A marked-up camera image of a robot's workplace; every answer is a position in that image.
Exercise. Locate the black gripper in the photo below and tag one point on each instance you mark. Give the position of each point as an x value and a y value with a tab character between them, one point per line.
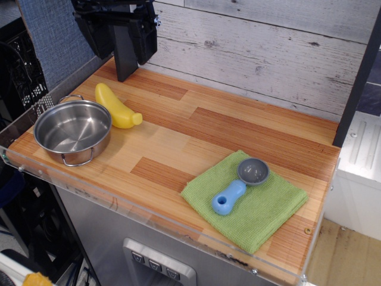
93	17

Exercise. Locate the blue and grey scoop spoon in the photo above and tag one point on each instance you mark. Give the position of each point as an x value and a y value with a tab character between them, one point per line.
250	172

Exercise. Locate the yellow plastic banana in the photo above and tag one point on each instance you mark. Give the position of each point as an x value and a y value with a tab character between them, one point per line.
122	116

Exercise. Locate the stainless steel pot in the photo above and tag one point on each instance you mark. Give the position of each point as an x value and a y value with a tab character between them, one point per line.
75	131

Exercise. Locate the black plastic crate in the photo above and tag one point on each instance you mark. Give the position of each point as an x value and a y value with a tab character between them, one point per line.
22	80

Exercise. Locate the clear acrylic table guard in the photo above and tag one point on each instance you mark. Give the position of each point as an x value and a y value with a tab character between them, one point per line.
130	194

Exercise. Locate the green folded cloth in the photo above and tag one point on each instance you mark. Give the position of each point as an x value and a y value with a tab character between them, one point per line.
256	216

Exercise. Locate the silver dispenser button panel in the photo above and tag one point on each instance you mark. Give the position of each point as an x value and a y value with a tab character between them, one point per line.
157	263

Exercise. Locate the yellow object at bottom left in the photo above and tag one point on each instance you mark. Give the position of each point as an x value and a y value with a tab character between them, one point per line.
36	279

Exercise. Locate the white ribbed appliance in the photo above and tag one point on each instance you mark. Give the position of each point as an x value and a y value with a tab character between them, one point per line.
354	197

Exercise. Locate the dark left frame post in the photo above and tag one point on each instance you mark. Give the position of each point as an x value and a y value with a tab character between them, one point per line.
125	59

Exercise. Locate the dark frame post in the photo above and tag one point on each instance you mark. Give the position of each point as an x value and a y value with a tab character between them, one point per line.
363	73
125	59

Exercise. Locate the dark right frame post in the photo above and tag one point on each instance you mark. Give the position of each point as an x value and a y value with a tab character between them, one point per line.
363	73

